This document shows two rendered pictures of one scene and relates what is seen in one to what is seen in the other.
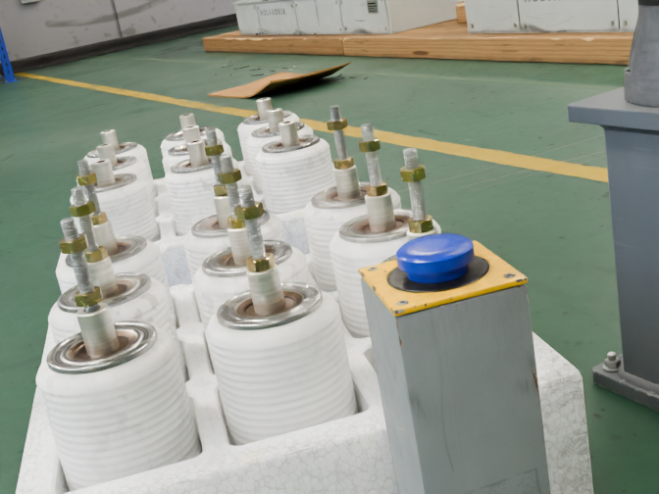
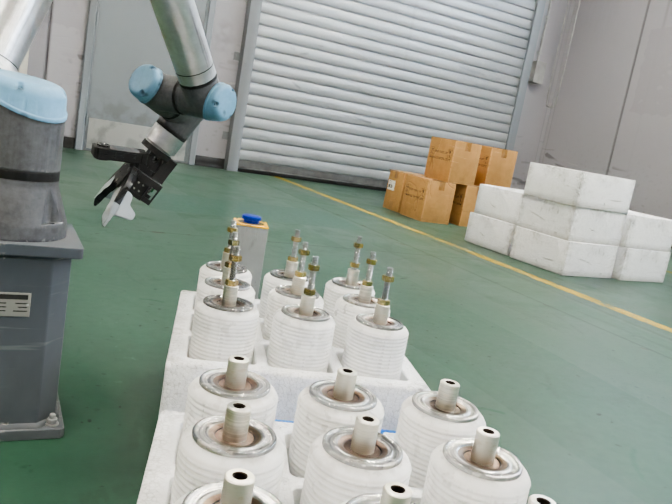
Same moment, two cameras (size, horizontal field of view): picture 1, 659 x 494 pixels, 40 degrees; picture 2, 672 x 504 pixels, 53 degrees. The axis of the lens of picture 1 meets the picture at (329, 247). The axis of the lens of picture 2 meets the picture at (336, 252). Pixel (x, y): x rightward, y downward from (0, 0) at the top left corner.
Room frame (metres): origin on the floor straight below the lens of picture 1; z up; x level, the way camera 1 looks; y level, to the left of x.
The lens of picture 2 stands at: (1.83, 0.08, 0.53)
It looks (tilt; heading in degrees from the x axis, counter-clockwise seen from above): 10 degrees down; 178
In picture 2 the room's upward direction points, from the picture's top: 10 degrees clockwise
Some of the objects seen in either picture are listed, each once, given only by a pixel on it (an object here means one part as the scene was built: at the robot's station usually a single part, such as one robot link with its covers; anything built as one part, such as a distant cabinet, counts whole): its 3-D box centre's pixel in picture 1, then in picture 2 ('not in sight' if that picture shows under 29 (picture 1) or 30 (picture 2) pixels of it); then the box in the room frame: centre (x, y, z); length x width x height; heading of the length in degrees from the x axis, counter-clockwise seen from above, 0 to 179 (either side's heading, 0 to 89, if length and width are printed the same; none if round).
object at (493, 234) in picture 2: not in sight; (512, 235); (-2.19, 1.26, 0.09); 0.39 x 0.39 x 0.18; 27
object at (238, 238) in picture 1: (244, 244); (298, 285); (0.72, 0.07, 0.26); 0.02 x 0.02 x 0.03
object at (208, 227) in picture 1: (230, 223); (305, 313); (0.84, 0.09, 0.25); 0.08 x 0.08 x 0.01
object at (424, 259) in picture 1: (436, 263); (251, 220); (0.45, -0.05, 0.32); 0.04 x 0.04 x 0.02
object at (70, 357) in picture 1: (103, 348); (351, 284); (0.58, 0.17, 0.25); 0.08 x 0.08 x 0.01
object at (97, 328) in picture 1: (98, 330); (352, 277); (0.58, 0.17, 0.26); 0.02 x 0.02 x 0.03
